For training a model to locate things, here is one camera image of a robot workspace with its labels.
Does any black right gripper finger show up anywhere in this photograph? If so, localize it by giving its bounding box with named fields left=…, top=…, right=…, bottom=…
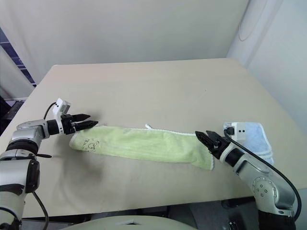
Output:
left=195, top=130, right=214, bottom=151
left=205, top=130, right=223, bottom=145

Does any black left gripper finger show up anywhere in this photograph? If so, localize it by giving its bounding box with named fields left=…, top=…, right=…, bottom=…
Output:
left=74, top=120, right=99, bottom=132
left=71, top=114, right=92, bottom=122

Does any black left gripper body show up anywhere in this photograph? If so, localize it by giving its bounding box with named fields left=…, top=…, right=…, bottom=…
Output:
left=60, top=114, right=77, bottom=135

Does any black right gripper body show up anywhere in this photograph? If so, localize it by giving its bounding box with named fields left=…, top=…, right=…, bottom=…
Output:
left=209, top=134, right=231, bottom=160

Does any light green towel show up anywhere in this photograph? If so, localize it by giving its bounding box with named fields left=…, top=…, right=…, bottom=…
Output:
left=69, top=123, right=215, bottom=172

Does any folded light blue towel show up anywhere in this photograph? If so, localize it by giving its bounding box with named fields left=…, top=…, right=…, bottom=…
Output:
left=239, top=121, right=275, bottom=166

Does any black shelf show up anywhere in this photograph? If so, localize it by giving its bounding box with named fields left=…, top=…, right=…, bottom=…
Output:
left=0, top=95, right=26, bottom=126

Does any blue grid panel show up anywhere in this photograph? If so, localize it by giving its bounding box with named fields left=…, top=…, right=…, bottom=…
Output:
left=0, top=26, right=38, bottom=101

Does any pale rounded robot torso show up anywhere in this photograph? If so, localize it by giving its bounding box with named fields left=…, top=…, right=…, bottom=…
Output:
left=59, top=214, right=192, bottom=230

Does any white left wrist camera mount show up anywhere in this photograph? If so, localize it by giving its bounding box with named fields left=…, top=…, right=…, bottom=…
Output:
left=52, top=97, right=72, bottom=134

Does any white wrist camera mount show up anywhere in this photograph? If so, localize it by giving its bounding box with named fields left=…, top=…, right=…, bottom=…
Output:
left=222, top=121, right=248, bottom=144
left=52, top=97, right=72, bottom=134

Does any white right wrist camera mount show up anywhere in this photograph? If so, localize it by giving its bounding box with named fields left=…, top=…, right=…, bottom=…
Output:
left=222, top=121, right=248, bottom=144

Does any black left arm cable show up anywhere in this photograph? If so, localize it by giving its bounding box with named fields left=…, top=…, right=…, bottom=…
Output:
left=32, top=102, right=58, bottom=230

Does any white wall cable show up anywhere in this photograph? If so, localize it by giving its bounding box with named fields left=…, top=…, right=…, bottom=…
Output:
left=237, top=0, right=256, bottom=42

